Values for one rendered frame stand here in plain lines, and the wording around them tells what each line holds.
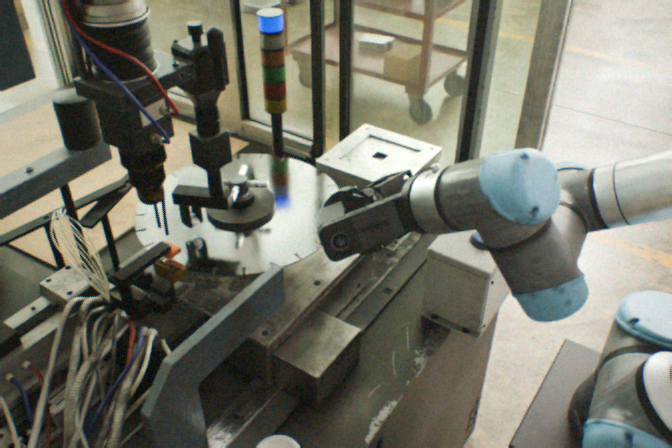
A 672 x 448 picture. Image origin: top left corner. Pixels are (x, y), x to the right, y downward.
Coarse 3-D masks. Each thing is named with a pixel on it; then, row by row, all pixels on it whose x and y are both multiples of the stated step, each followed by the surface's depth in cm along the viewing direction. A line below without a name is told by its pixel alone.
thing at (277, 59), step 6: (282, 48) 119; (264, 54) 119; (270, 54) 119; (276, 54) 119; (282, 54) 120; (264, 60) 120; (270, 60) 119; (276, 60) 119; (282, 60) 120; (270, 66) 120; (276, 66) 120
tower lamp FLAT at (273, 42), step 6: (264, 36) 117; (270, 36) 116; (276, 36) 117; (282, 36) 118; (264, 42) 117; (270, 42) 117; (276, 42) 117; (282, 42) 118; (264, 48) 118; (270, 48) 118; (276, 48) 118
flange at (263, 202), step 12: (252, 192) 103; (264, 192) 106; (240, 204) 101; (252, 204) 103; (264, 204) 103; (216, 216) 101; (228, 216) 101; (240, 216) 101; (252, 216) 101; (264, 216) 101
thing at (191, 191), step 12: (216, 180) 91; (180, 192) 94; (192, 192) 94; (204, 192) 94; (216, 192) 92; (228, 192) 94; (180, 204) 95; (192, 204) 94; (204, 204) 94; (216, 204) 93; (228, 204) 93; (180, 216) 97
